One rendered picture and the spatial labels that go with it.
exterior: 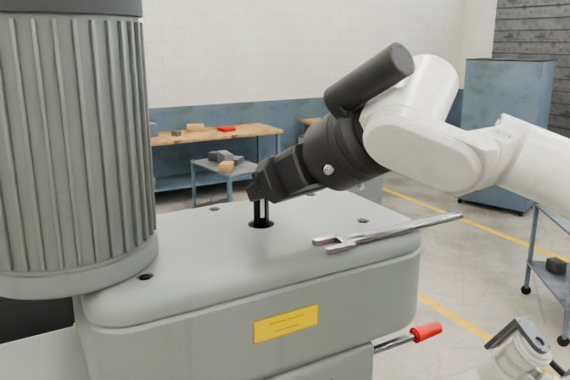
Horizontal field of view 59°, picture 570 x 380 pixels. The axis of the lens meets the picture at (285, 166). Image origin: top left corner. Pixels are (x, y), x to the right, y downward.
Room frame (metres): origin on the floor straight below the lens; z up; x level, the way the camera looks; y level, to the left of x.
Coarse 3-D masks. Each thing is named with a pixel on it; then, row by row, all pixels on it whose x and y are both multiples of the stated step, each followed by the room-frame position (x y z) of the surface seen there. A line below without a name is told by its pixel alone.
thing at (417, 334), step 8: (416, 328) 0.69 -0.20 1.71; (424, 328) 0.69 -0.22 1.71; (432, 328) 0.69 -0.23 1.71; (440, 328) 0.70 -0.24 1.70; (400, 336) 0.68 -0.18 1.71; (408, 336) 0.68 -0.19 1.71; (416, 336) 0.68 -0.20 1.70; (424, 336) 0.68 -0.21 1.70; (432, 336) 0.69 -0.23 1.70; (384, 344) 0.65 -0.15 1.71; (392, 344) 0.66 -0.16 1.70; (400, 344) 0.67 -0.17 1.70; (376, 352) 0.64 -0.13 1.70
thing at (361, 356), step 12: (360, 348) 0.62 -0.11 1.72; (372, 348) 0.63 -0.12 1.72; (324, 360) 0.59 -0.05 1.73; (336, 360) 0.59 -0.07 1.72; (348, 360) 0.60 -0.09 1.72; (360, 360) 0.61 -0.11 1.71; (372, 360) 0.63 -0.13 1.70; (288, 372) 0.56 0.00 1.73; (300, 372) 0.57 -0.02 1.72; (312, 372) 0.57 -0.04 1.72; (324, 372) 0.58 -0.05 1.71; (336, 372) 0.59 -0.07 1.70; (348, 372) 0.60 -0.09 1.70; (360, 372) 0.61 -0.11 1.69
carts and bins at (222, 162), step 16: (192, 160) 5.39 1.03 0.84; (208, 160) 5.43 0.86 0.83; (224, 160) 5.11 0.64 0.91; (240, 160) 5.28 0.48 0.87; (192, 176) 5.40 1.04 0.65; (544, 208) 3.81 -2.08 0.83; (560, 224) 3.45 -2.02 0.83; (528, 256) 3.93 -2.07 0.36; (528, 272) 3.92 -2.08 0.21; (544, 272) 3.72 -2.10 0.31; (560, 272) 3.70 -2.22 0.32; (528, 288) 3.92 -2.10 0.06; (560, 288) 3.45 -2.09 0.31; (560, 336) 3.19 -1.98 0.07
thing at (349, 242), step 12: (432, 216) 0.68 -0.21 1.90; (444, 216) 0.68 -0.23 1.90; (456, 216) 0.68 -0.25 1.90; (384, 228) 0.63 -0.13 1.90; (396, 228) 0.63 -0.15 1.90; (408, 228) 0.64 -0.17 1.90; (420, 228) 0.65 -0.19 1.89; (312, 240) 0.60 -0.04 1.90; (324, 240) 0.59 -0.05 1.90; (336, 240) 0.60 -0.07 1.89; (348, 240) 0.59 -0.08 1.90; (360, 240) 0.60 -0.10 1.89; (336, 252) 0.57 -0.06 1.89
